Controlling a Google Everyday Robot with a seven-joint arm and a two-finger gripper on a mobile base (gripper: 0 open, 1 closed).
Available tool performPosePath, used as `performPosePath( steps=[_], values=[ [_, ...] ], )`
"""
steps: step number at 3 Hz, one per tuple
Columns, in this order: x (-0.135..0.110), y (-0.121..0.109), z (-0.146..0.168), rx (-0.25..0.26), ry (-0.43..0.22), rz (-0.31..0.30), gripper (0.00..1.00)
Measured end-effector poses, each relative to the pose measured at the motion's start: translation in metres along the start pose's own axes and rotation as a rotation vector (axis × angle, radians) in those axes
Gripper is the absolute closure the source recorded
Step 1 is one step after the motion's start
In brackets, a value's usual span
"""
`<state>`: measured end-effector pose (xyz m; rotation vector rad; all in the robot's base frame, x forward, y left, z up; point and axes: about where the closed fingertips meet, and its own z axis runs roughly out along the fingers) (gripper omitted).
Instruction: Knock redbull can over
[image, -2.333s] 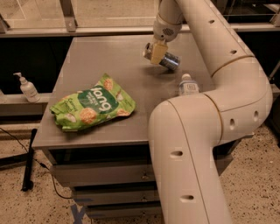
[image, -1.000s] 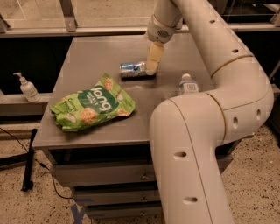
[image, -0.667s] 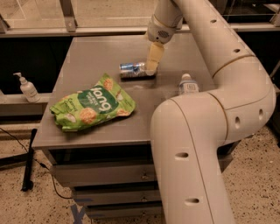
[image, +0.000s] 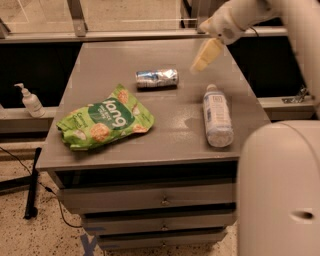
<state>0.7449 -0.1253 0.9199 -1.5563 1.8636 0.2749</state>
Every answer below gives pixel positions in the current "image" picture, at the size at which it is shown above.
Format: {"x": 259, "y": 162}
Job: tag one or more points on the bottom grey drawer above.
{"x": 161, "y": 238}

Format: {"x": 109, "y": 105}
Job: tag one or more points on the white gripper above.
{"x": 224, "y": 24}

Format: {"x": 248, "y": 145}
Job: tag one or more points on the green snack bag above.
{"x": 120, "y": 115}

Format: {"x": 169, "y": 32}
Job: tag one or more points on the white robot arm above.
{"x": 278, "y": 183}

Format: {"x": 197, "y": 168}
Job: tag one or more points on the top grey drawer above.
{"x": 107, "y": 199}

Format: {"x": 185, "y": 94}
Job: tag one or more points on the white pump dispenser bottle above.
{"x": 31, "y": 102}

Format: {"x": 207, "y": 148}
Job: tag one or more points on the black stand leg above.
{"x": 27, "y": 182}

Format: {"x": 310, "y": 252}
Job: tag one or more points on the grey drawer cabinet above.
{"x": 175, "y": 151}

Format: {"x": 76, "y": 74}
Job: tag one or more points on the middle grey drawer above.
{"x": 203, "y": 220}

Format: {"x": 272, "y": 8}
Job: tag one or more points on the grey drawer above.
{"x": 107, "y": 199}
{"x": 203, "y": 220}
{"x": 161, "y": 238}

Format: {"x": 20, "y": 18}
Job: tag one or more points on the clear plastic water bottle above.
{"x": 217, "y": 119}

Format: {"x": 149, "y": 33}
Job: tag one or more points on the grey metal railing frame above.
{"x": 40, "y": 21}

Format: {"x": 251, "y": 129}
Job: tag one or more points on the silver blue redbull can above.
{"x": 157, "y": 78}

